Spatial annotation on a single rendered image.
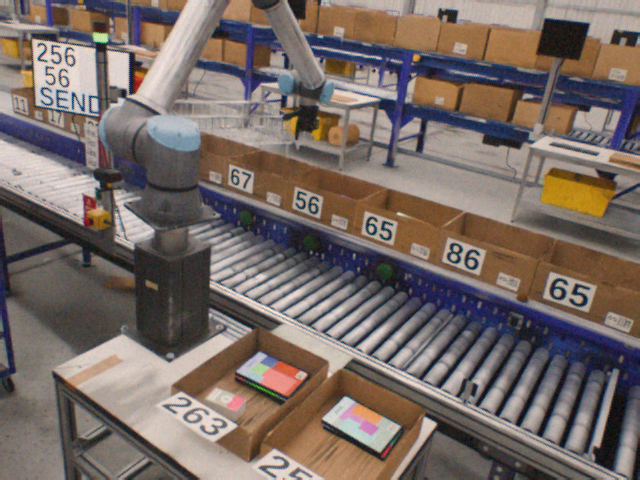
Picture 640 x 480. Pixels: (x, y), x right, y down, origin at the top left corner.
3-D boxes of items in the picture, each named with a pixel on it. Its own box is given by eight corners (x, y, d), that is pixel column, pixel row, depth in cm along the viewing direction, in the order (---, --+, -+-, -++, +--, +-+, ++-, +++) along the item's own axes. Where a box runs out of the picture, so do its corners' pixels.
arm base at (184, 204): (160, 226, 156) (160, 194, 151) (128, 202, 167) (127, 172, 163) (215, 214, 169) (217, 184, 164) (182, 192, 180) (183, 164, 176)
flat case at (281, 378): (287, 401, 156) (288, 396, 155) (234, 375, 164) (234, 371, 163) (311, 376, 167) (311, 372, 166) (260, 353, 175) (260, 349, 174)
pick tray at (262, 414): (168, 414, 150) (168, 385, 146) (255, 351, 181) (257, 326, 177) (248, 464, 138) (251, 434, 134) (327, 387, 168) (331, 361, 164)
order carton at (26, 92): (12, 113, 374) (9, 88, 367) (52, 109, 397) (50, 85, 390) (46, 125, 356) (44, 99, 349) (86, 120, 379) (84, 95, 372)
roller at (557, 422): (536, 450, 160) (541, 438, 158) (570, 368, 201) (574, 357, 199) (553, 459, 158) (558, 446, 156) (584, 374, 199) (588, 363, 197)
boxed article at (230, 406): (235, 423, 149) (236, 411, 147) (204, 411, 152) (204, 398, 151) (245, 411, 154) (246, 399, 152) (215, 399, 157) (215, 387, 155)
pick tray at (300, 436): (256, 471, 136) (259, 441, 132) (335, 392, 166) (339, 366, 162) (354, 533, 123) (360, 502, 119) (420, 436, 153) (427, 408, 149)
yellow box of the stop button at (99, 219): (84, 227, 240) (83, 212, 237) (101, 222, 247) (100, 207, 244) (105, 237, 233) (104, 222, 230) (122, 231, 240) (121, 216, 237)
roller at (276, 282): (238, 304, 216) (238, 293, 213) (312, 263, 256) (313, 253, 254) (247, 309, 213) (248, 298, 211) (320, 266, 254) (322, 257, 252)
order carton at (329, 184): (283, 211, 263) (286, 178, 256) (317, 198, 286) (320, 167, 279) (352, 236, 245) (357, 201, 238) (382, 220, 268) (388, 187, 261)
